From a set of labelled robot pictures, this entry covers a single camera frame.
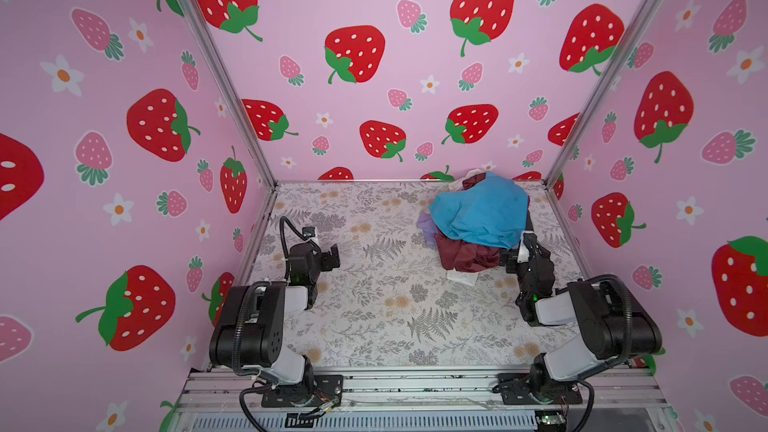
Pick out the maroon cloth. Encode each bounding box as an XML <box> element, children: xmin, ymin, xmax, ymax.
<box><xmin>435</xmin><ymin>232</ymin><xmax>501</xmax><ymax>273</ymax></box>

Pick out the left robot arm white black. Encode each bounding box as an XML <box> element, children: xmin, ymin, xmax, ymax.
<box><xmin>209</xmin><ymin>242</ymin><xmax>343</xmax><ymax>410</ymax></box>

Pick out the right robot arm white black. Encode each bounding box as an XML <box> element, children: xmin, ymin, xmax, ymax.
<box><xmin>493</xmin><ymin>231</ymin><xmax>662</xmax><ymax>405</ymax></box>

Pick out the white cloth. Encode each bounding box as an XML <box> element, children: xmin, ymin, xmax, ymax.
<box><xmin>446</xmin><ymin>270</ymin><xmax>479</xmax><ymax>287</ymax></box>

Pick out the teal blue cloth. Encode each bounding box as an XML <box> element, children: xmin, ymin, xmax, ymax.
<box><xmin>429</xmin><ymin>173</ymin><xmax>530</xmax><ymax>249</ymax></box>

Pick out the lavender purple cloth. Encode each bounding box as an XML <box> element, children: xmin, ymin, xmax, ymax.
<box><xmin>416</xmin><ymin>212</ymin><xmax>439</xmax><ymax>248</ymax></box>

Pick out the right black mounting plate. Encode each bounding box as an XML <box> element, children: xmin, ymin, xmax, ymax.
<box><xmin>491</xmin><ymin>373</ymin><xmax>583</xmax><ymax>406</ymax></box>

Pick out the black mounting plate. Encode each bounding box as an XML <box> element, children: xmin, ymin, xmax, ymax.
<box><xmin>261</xmin><ymin>374</ymin><xmax>344</xmax><ymax>408</ymax></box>
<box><xmin>491</xmin><ymin>373</ymin><xmax>583</xmax><ymax>406</ymax></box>

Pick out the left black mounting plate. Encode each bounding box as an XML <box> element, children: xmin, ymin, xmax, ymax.
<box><xmin>261</xmin><ymin>374</ymin><xmax>344</xmax><ymax>408</ymax></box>

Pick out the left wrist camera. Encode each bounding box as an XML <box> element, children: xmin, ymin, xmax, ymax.
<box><xmin>302</xmin><ymin>226</ymin><xmax>317</xmax><ymax>239</ymax></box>

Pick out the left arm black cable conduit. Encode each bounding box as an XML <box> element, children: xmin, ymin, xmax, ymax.
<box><xmin>278</xmin><ymin>215</ymin><xmax>308</xmax><ymax>253</ymax></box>

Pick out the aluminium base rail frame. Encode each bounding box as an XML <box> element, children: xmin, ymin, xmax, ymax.
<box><xmin>178</xmin><ymin>366</ymin><xmax>681</xmax><ymax>431</ymax></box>

